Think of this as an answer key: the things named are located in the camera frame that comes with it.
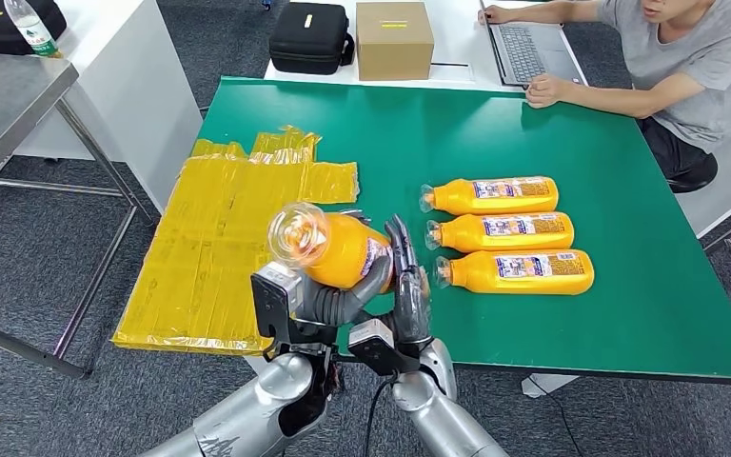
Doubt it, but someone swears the yellow taped cardboard sheet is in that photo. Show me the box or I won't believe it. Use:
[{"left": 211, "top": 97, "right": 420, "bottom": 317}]
[{"left": 111, "top": 125, "right": 361, "bottom": 356}]

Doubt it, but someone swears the black stool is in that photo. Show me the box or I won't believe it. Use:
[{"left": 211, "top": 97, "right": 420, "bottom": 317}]
[{"left": 664, "top": 154, "right": 719, "bottom": 195}]

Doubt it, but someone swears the person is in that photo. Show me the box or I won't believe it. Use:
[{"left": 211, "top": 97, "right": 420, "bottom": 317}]
[{"left": 477, "top": 0, "right": 731, "bottom": 195}]

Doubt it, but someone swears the clear plastic water bottle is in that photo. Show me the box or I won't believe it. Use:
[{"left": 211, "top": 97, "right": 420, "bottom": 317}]
[{"left": 3, "top": 0, "right": 63, "bottom": 59}]

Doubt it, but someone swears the black zip case with strap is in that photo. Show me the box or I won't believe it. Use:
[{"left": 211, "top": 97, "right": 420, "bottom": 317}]
[{"left": 268, "top": 1, "right": 356, "bottom": 76}]

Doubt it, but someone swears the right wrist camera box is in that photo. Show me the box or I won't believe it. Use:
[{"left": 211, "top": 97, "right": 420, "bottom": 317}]
[{"left": 347, "top": 318, "right": 417, "bottom": 378}]

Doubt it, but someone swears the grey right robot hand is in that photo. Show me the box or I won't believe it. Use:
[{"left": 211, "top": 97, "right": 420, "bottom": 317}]
[{"left": 383, "top": 214, "right": 435, "bottom": 347}]

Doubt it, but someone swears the orange detergent bottle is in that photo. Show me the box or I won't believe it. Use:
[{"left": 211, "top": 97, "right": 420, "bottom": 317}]
[
  {"left": 419, "top": 176, "right": 560, "bottom": 217},
  {"left": 424, "top": 211, "right": 576, "bottom": 254},
  {"left": 433, "top": 248, "right": 596, "bottom": 296},
  {"left": 267, "top": 201, "right": 398, "bottom": 292}
]

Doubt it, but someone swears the grey laptop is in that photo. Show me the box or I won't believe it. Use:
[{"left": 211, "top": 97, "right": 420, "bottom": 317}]
[{"left": 477, "top": 0, "right": 588, "bottom": 89}]

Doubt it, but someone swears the white table foot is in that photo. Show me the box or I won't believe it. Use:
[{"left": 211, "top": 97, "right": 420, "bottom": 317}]
[{"left": 522, "top": 373, "right": 582, "bottom": 399}]

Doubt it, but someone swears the white table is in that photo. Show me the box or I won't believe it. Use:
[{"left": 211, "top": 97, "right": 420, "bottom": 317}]
[{"left": 15, "top": 0, "right": 205, "bottom": 216}]

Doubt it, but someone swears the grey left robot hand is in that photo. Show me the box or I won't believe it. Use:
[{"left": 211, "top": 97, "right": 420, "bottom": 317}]
[{"left": 294, "top": 251, "right": 398, "bottom": 330}]

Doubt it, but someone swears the steel table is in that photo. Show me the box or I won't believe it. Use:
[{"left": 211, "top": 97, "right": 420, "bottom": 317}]
[{"left": 0, "top": 50, "right": 160, "bottom": 382}]

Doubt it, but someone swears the person's left hand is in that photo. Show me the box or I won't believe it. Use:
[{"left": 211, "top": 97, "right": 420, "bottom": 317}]
[{"left": 524, "top": 74, "right": 572, "bottom": 109}]

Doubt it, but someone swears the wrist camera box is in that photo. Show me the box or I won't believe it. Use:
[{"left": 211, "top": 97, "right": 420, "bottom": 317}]
[
  {"left": 347, "top": 318, "right": 417, "bottom": 378},
  {"left": 250, "top": 261, "right": 306, "bottom": 345}
]

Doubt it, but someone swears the black floor cable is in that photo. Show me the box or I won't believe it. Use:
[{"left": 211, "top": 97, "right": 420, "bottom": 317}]
[{"left": 542, "top": 377, "right": 588, "bottom": 457}]

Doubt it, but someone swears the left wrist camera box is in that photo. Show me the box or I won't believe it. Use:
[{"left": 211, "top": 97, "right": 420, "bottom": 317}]
[{"left": 250, "top": 261, "right": 306, "bottom": 345}]

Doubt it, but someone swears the person's right hand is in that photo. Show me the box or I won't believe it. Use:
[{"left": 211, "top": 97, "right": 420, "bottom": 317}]
[{"left": 477, "top": 5, "right": 518, "bottom": 27}]

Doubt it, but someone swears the brown cardboard box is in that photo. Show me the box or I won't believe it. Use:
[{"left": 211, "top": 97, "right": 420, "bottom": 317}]
[{"left": 355, "top": 1, "right": 435, "bottom": 82}]

